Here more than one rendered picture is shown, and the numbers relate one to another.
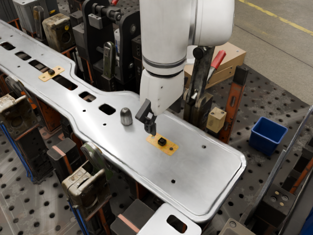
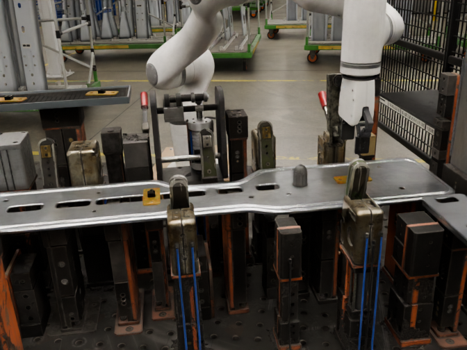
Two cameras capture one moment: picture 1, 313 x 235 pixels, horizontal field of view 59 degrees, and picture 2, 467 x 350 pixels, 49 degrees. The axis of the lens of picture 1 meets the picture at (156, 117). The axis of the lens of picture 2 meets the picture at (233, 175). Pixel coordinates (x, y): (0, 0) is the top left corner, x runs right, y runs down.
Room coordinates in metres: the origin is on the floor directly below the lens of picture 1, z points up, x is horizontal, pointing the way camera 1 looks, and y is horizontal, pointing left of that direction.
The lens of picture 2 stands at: (-0.11, 0.98, 1.49)
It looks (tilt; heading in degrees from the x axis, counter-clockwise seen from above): 23 degrees down; 314
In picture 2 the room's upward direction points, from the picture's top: 2 degrees counter-clockwise
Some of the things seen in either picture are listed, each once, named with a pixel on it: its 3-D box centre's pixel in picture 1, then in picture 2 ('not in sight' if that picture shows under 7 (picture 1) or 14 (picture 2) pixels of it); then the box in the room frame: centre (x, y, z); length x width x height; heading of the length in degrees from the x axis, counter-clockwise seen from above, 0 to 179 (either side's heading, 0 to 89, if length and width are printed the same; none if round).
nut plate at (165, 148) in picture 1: (161, 141); (352, 177); (0.45, -0.01, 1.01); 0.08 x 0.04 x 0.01; 51
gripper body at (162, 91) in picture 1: (163, 82); (358, 96); (0.45, -0.01, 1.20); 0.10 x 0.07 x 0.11; 141
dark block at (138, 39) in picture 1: (146, 89); (238, 186); (0.77, 0.04, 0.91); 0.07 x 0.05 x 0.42; 141
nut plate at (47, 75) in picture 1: (51, 72); (151, 194); (0.75, 0.35, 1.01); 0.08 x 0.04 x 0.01; 141
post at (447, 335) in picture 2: not in sight; (451, 276); (0.20, -0.01, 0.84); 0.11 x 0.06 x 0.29; 141
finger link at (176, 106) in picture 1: (178, 98); (346, 124); (0.50, -0.05, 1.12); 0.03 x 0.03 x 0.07; 51
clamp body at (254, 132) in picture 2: not in sight; (263, 196); (0.71, 0.00, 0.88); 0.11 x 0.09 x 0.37; 141
